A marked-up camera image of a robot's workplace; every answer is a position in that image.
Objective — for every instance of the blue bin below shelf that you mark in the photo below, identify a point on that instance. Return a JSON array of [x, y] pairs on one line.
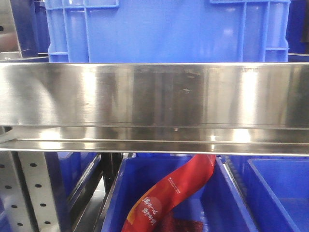
[[216, 207]]

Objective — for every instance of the blue bin lower right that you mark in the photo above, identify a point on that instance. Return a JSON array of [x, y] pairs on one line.
[[278, 194]]

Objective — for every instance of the red printed package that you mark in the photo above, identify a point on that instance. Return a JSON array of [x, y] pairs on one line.
[[168, 193]]

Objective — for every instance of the large blue crate on shelf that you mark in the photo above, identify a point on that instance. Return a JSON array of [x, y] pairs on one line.
[[167, 31]]

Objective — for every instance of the perforated steel upright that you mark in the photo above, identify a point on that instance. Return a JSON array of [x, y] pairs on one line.
[[28, 191]]

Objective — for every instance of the stainless steel shelf rail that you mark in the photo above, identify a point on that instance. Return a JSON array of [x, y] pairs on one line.
[[207, 108]]

